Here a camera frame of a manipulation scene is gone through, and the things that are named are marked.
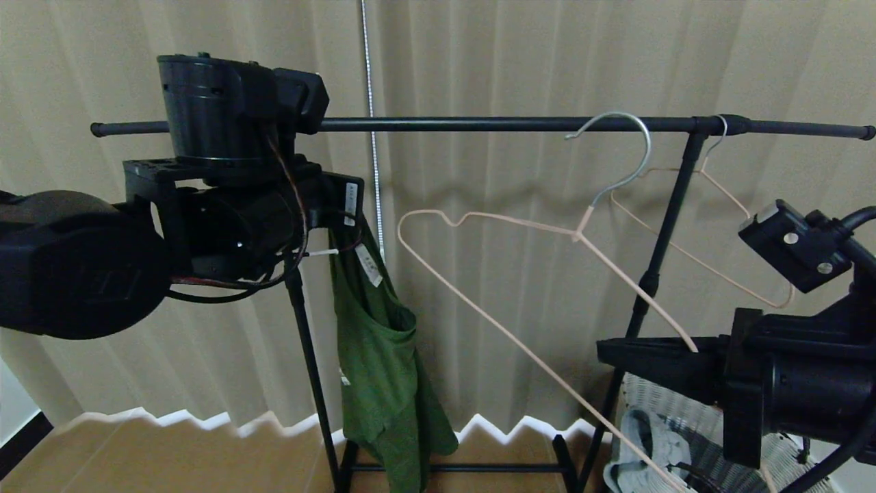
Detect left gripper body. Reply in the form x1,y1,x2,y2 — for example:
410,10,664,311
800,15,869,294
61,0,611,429
171,164,365,278

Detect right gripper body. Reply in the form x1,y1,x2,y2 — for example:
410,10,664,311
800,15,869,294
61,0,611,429
722,301,876,470

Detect pink clothes hanger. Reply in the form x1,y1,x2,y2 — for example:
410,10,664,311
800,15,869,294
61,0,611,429
397,112,777,493
609,116,796,310

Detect pale grey shorts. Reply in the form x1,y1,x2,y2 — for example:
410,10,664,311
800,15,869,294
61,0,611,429
604,409,692,493

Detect green long-sleeved shirt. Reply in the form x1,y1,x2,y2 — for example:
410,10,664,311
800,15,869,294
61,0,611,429
328,218,459,493

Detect white laundry basket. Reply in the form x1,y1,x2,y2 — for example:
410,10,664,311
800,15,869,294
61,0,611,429
606,373,842,493

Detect black clothes rack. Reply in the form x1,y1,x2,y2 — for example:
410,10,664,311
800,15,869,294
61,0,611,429
90,113,876,493

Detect beige curtain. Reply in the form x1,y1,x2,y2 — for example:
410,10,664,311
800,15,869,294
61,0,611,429
0,0,876,446

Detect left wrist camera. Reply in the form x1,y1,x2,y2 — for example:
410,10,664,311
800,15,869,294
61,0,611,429
272,67,331,136

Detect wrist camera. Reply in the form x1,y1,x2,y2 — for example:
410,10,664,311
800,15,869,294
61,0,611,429
739,200,856,294
272,67,331,136

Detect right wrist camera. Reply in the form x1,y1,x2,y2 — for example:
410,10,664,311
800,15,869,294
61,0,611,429
739,200,856,294

